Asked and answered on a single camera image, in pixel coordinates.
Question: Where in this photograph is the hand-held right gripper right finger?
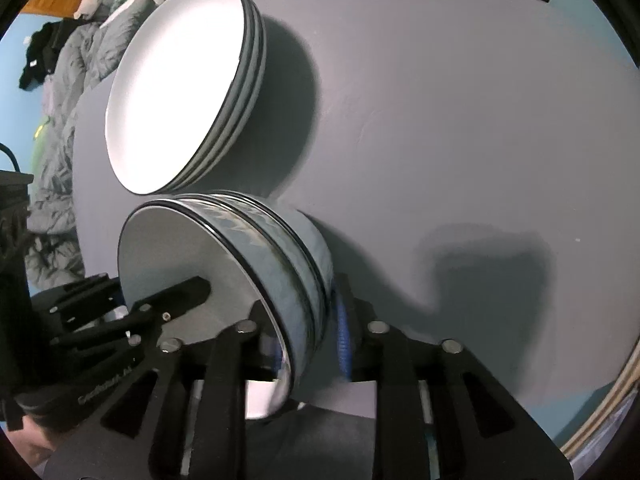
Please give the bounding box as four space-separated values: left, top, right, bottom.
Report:
327 275 573 480

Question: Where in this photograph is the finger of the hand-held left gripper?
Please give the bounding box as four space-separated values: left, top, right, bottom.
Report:
50 276 212 348
30 272 126 331

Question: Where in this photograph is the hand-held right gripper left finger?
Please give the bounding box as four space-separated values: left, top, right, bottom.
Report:
44 300 296 480

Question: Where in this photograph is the white black-rimmed plate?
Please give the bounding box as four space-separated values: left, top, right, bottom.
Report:
104 0 248 197
175 0 268 191
165 0 258 195

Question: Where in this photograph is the person's left forearm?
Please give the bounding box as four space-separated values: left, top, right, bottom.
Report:
10 420 56 476

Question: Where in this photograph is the grey quilted comforter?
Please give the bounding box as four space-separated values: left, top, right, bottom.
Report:
20 0 156 291

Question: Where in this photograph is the lime green cloth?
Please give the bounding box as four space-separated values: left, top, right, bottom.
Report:
30 115 53 171

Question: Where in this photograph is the black clothing pile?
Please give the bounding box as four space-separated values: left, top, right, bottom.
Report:
19 20 81 92

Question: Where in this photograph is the black cable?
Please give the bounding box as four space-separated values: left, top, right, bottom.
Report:
0 142 21 173

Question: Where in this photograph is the tan wooden frame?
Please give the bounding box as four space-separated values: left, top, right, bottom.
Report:
560 330 640 461

